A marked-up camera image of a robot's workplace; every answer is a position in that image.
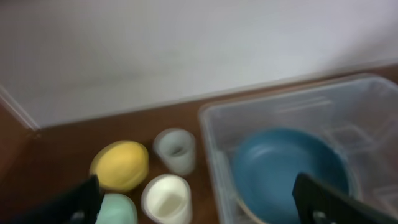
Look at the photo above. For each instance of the grey cup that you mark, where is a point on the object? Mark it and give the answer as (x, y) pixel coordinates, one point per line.
(176, 148)

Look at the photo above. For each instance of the dark blue plate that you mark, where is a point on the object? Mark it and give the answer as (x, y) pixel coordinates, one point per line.
(273, 165)

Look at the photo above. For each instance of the cream cup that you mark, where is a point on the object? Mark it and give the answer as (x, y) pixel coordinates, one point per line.
(167, 199)

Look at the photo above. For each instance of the light green bowl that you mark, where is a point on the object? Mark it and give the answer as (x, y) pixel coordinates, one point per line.
(117, 209)

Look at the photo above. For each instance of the yellow bowl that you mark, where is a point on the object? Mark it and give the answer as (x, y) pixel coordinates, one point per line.
(121, 166)

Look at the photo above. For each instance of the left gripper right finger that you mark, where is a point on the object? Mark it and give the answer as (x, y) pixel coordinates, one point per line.
(321, 203)

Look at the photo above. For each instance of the clear plastic storage container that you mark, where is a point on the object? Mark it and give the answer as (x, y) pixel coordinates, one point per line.
(342, 132)

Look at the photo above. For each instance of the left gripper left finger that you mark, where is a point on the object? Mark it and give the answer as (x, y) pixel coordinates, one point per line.
(81, 204)

